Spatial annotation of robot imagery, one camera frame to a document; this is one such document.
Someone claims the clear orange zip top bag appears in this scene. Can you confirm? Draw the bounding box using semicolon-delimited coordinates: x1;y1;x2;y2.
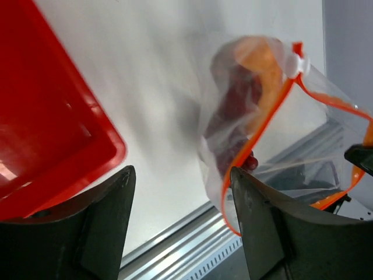
198;36;372;234

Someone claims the dark red grape bunch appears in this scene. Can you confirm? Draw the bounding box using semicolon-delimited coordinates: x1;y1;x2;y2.
241;151;258;172

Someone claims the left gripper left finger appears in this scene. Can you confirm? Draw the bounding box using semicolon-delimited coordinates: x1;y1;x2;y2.
1;166;136;279

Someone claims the red plastic tray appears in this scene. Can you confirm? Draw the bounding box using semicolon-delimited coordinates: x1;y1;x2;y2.
1;1;126;221

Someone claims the aluminium mounting rail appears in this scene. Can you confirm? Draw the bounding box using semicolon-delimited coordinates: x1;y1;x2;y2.
118;202;239;279

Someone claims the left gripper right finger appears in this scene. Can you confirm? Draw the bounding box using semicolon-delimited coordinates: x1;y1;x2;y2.
230;167;372;279

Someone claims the white slotted cable duct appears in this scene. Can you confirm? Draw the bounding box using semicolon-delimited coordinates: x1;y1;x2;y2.
181;236;242;280

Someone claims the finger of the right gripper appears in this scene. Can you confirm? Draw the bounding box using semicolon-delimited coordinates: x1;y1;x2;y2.
344;144;372;177

